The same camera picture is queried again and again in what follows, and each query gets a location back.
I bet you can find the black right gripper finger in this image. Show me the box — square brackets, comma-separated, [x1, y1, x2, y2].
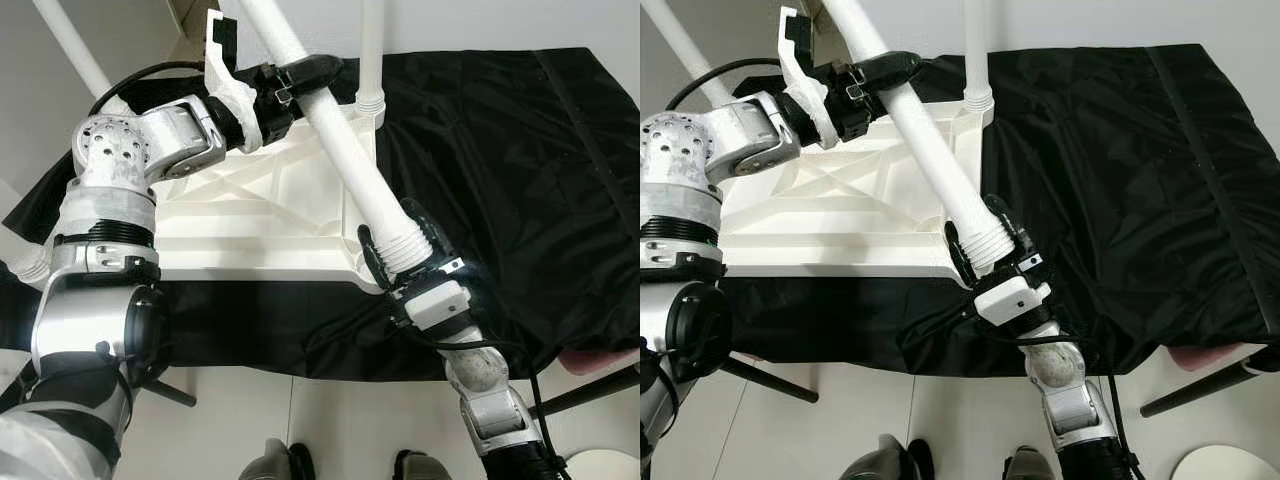
[358, 225, 398, 293]
[405, 198, 456, 269]
[945, 222, 983, 288]
[985, 194, 1036, 263]

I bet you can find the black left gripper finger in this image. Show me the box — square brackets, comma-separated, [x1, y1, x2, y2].
[280, 55, 346, 93]
[858, 50, 923, 91]

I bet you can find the white plastic table top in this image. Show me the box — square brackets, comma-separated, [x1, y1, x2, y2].
[150, 105, 391, 294]
[720, 100, 1001, 291]

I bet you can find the black cloth table cover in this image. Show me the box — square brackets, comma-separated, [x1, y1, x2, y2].
[640, 42, 1280, 379]
[0, 45, 641, 381]

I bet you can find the grey robot right foot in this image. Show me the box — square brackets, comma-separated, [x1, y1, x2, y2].
[393, 450, 451, 480]
[1003, 445, 1056, 480]

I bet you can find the grey robot foot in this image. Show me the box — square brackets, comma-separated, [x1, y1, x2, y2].
[393, 450, 451, 480]
[240, 438, 316, 480]
[1003, 445, 1056, 480]
[840, 433, 936, 480]

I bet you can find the grey robot left foot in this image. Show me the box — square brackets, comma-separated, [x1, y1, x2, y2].
[240, 438, 316, 480]
[840, 433, 936, 480]

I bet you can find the black metal table leg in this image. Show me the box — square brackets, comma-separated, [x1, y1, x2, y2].
[535, 365, 641, 416]
[720, 355, 819, 404]
[1140, 362, 1263, 418]
[140, 375, 198, 408]

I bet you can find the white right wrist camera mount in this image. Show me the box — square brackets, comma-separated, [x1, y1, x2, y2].
[975, 275, 1051, 326]
[400, 280, 471, 331]

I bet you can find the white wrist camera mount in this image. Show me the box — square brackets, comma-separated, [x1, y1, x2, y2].
[975, 275, 1051, 326]
[205, 10, 266, 151]
[780, 8, 841, 151]
[400, 280, 471, 331]

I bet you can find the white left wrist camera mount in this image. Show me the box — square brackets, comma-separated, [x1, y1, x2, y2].
[780, 8, 841, 151]
[205, 10, 266, 151]

